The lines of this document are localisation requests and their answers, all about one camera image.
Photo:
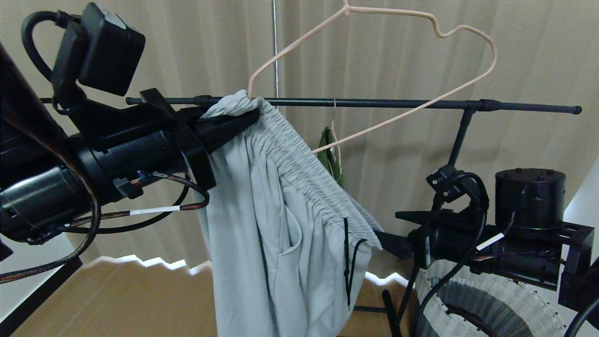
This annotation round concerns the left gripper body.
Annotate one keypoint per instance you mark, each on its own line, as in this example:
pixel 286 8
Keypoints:
pixel 131 164

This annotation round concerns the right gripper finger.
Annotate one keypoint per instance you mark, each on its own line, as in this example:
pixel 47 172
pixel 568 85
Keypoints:
pixel 398 245
pixel 419 216

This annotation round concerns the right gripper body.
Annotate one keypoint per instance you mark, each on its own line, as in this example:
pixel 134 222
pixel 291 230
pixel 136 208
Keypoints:
pixel 449 238

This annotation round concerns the green printed t-shirt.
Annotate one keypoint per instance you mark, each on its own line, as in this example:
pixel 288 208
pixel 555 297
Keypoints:
pixel 327 154

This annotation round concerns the pale grey shorts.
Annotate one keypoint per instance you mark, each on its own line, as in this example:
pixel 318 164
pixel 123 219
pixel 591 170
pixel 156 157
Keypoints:
pixel 281 210

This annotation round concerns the pink clothes hanger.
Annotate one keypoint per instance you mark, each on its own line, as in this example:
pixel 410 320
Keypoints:
pixel 346 9
pixel 333 117

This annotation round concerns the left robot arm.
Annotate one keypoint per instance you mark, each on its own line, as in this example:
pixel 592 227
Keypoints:
pixel 28 196

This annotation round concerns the white laundry basket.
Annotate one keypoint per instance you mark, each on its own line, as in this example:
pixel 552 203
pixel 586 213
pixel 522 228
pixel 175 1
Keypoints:
pixel 514 290

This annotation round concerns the black clothes rack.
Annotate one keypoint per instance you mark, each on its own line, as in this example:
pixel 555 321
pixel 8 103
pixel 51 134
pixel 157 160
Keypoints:
pixel 398 103

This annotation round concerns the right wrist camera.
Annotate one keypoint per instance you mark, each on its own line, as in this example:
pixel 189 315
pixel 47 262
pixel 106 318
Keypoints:
pixel 444 180

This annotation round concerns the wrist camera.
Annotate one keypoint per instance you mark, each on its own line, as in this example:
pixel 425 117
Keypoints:
pixel 444 180
pixel 107 51

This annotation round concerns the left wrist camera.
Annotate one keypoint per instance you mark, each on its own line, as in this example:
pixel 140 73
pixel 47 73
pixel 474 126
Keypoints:
pixel 107 51

